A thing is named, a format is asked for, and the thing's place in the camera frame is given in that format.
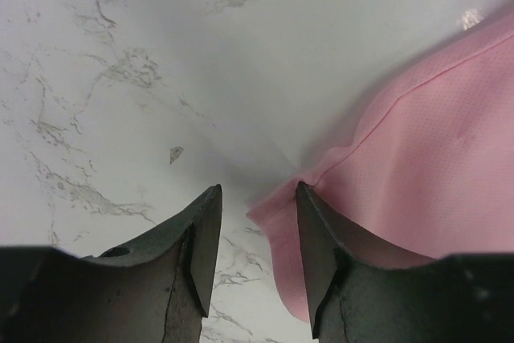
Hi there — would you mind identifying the pink t shirt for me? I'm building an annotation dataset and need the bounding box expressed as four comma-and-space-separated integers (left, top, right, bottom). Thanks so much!
249, 15, 513, 321

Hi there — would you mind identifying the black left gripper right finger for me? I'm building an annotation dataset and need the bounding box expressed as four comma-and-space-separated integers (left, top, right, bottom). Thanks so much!
296, 183, 513, 342

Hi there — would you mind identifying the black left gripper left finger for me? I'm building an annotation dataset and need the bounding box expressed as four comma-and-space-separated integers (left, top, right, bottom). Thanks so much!
1, 185, 222, 342

